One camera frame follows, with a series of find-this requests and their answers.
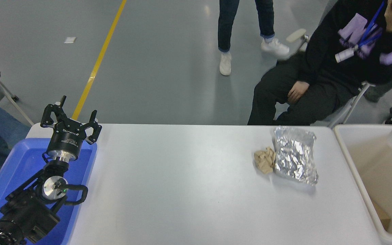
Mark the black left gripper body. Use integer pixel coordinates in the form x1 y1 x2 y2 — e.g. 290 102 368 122
47 121 87 160

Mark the grey chair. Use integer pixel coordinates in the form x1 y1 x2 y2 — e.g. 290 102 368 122
329 82 376 128

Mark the crumpled tan paper ball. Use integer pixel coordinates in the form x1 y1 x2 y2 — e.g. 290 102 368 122
254 147 277 175

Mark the blue plastic tray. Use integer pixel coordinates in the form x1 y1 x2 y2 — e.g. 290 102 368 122
0 138 98 245

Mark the large pale bin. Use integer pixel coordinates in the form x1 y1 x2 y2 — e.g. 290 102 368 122
333 124 392 245

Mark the blue lanyard with badge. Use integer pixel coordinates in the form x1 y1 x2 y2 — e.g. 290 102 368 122
335 1 387 63

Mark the grey metal chair frame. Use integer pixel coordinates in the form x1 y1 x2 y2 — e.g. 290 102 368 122
0 82 35 126

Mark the person's right hand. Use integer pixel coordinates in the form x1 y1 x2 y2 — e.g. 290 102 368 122
288 81 310 103

